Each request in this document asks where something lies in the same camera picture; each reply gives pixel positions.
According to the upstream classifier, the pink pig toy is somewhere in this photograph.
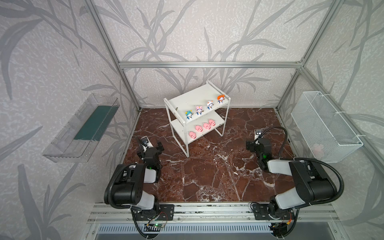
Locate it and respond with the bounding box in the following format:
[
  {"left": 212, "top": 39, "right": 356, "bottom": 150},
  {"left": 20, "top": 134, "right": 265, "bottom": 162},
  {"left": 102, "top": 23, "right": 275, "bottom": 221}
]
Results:
[
  {"left": 195, "top": 125, "right": 203, "bottom": 132},
  {"left": 203, "top": 123, "right": 211, "bottom": 130},
  {"left": 189, "top": 131, "right": 197, "bottom": 139},
  {"left": 209, "top": 119, "right": 216, "bottom": 127}
]

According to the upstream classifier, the teal blue cat figurine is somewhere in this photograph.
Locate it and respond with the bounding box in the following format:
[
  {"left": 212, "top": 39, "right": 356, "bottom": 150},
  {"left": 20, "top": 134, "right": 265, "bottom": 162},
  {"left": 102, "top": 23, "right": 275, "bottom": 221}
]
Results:
[{"left": 185, "top": 111, "right": 193, "bottom": 120}]

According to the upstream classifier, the pink hat blue figurine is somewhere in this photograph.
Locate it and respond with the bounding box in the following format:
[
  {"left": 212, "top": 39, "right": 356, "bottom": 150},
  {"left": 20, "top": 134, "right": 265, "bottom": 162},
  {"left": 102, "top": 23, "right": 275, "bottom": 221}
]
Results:
[{"left": 196, "top": 106, "right": 204, "bottom": 116}]

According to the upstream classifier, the orange blue figurine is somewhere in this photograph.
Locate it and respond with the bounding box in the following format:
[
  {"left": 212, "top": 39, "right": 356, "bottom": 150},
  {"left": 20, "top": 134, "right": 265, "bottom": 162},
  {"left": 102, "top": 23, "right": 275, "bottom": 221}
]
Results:
[{"left": 217, "top": 95, "right": 226, "bottom": 104}]

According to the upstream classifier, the white blue round figurine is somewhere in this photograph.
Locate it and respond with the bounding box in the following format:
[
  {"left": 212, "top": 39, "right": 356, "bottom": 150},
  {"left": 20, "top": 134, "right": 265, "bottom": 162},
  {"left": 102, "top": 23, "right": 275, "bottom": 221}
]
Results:
[{"left": 207, "top": 101, "right": 214, "bottom": 110}]

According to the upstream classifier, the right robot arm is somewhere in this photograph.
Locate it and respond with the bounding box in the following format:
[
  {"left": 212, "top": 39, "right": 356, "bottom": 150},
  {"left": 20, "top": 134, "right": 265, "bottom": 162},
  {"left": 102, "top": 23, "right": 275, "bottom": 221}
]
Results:
[{"left": 246, "top": 138, "right": 345, "bottom": 213}]

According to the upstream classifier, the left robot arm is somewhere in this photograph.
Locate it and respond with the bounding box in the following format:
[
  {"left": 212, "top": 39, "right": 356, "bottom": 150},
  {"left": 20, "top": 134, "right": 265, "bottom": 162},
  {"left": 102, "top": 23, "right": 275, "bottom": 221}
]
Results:
[{"left": 104, "top": 137, "right": 164, "bottom": 215}]

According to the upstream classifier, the white two-tier metal shelf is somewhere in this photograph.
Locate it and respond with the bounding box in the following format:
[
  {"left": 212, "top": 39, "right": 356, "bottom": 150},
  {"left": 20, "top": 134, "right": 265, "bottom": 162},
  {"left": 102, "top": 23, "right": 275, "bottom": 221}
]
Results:
[{"left": 164, "top": 81, "right": 231, "bottom": 157}]

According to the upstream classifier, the pink toy in basket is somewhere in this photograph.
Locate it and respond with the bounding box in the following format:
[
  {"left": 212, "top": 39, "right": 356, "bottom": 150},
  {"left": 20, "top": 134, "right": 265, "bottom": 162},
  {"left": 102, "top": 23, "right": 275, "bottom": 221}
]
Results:
[{"left": 311, "top": 144, "right": 325, "bottom": 160}]

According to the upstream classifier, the green circuit board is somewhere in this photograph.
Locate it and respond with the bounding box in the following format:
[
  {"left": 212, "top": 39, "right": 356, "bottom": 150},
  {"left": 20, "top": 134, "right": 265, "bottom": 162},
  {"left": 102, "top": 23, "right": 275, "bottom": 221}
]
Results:
[{"left": 145, "top": 222, "right": 167, "bottom": 232}]

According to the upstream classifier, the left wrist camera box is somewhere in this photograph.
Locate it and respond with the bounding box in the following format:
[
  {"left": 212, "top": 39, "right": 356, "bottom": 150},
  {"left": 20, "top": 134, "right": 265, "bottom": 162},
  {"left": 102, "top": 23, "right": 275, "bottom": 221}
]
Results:
[{"left": 140, "top": 136, "right": 154, "bottom": 149}]

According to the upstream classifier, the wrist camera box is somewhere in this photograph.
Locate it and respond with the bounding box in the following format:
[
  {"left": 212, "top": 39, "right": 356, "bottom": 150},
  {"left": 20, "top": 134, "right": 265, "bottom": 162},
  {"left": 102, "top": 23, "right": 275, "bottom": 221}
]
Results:
[
  {"left": 140, "top": 136, "right": 154, "bottom": 149},
  {"left": 254, "top": 129, "right": 263, "bottom": 140}
]

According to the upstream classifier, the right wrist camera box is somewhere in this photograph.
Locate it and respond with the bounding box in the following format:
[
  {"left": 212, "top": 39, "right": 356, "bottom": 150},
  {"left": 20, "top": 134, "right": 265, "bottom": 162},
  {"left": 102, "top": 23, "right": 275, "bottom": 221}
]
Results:
[{"left": 254, "top": 129, "right": 263, "bottom": 140}]

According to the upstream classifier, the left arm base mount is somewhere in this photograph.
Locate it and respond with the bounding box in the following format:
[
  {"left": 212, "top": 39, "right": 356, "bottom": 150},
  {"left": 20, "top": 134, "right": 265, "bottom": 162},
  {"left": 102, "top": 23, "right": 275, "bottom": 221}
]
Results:
[{"left": 131, "top": 204, "right": 175, "bottom": 240}]

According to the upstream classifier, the clear plastic wall bin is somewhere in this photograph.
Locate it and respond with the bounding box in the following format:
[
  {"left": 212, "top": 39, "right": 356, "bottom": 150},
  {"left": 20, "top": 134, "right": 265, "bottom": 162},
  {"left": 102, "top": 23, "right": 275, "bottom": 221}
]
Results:
[{"left": 43, "top": 94, "right": 120, "bottom": 163}]

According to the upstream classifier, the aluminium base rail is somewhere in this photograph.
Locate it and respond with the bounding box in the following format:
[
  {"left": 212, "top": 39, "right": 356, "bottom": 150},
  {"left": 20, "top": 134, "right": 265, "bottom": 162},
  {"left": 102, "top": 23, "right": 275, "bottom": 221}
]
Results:
[{"left": 82, "top": 202, "right": 347, "bottom": 240}]

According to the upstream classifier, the white wire mesh basket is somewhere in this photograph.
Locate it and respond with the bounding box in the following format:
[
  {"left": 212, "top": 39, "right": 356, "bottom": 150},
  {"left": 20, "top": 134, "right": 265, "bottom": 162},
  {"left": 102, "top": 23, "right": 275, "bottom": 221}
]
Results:
[{"left": 291, "top": 91, "right": 364, "bottom": 164}]

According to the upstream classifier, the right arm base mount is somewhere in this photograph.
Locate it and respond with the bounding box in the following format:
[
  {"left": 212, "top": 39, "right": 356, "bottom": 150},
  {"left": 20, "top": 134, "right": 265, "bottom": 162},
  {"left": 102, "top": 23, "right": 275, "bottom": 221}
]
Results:
[{"left": 250, "top": 201, "right": 300, "bottom": 240}]

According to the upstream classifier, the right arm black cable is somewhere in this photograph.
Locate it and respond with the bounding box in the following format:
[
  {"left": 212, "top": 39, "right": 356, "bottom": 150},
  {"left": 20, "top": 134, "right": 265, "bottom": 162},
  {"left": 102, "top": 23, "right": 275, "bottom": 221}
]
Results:
[{"left": 259, "top": 126, "right": 345, "bottom": 205}]

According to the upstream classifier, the aluminium enclosure frame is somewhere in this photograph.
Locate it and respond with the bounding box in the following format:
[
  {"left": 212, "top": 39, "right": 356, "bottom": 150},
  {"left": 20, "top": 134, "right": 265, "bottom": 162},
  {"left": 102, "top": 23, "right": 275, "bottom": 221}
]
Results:
[{"left": 83, "top": 0, "right": 384, "bottom": 175}]

